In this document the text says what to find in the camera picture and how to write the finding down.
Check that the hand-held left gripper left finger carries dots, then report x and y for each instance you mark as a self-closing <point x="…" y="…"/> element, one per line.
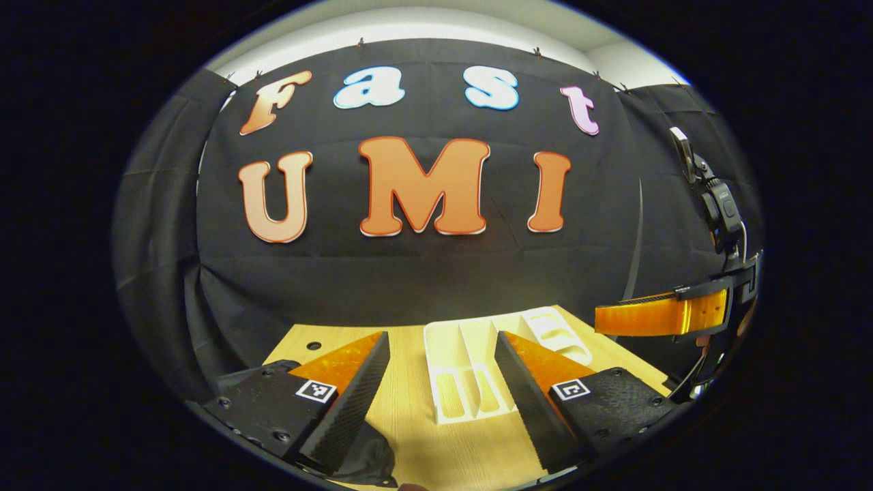
<point x="348" y="409"/>

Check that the black schoolbag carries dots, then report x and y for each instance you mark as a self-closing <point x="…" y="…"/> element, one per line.
<point x="368" y="457"/>

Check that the white bookshelf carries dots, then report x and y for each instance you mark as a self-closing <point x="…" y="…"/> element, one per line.
<point x="450" y="354"/>

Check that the grey frame pole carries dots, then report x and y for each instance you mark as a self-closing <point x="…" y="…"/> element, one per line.
<point x="639" y="232"/>

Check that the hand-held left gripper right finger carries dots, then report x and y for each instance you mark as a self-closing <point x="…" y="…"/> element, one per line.
<point x="525" y="402"/>

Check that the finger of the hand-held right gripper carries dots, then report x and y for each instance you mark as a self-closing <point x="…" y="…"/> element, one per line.
<point x="655" y="315"/>

